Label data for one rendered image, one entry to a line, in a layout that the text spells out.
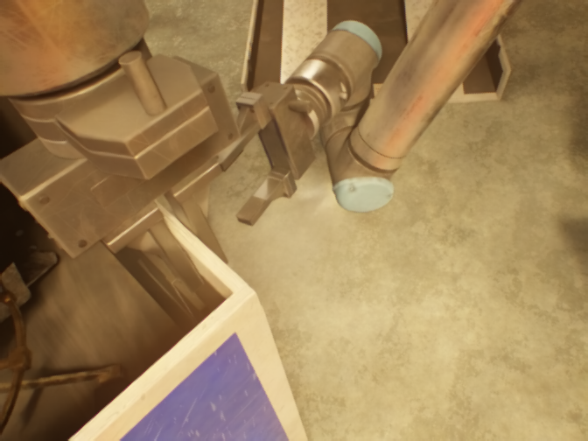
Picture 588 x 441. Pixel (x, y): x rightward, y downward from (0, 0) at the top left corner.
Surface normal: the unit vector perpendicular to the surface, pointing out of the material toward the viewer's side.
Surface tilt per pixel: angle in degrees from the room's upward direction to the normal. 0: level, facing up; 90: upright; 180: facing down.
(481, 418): 0
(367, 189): 94
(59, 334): 0
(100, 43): 80
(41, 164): 10
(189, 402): 90
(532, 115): 0
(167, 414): 90
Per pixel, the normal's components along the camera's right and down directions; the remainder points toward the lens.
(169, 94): -0.22, -0.66
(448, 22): -0.71, 0.35
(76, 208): 0.68, 0.43
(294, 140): 0.81, 0.26
